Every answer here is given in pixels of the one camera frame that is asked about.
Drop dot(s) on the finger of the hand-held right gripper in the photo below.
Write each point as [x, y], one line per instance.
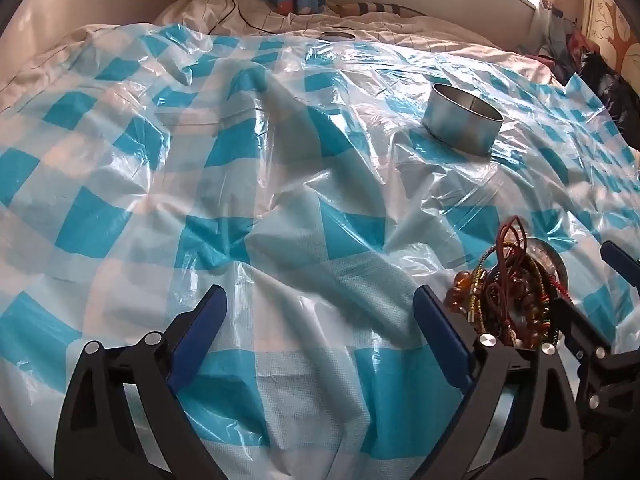
[622, 262]
[582, 330]

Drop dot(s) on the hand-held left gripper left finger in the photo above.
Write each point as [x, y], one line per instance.
[202, 320]

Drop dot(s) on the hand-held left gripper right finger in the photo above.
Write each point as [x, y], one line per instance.
[440, 330]

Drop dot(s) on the round metal tin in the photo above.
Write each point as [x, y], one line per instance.
[457, 125]

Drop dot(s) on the round silver pendant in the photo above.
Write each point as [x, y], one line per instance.
[550, 260]

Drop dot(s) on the blue checkered plastic sheet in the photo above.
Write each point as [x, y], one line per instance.
[250, 185]

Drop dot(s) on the black plastic bag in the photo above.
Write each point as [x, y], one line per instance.
[610, 85]

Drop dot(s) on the wardrobe with tree print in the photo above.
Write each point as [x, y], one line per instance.
[612, 25]

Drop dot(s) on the round metal tin lid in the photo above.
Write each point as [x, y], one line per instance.
[337, 36]

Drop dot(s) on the striped plush pillow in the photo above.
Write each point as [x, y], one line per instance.
[375, 9]

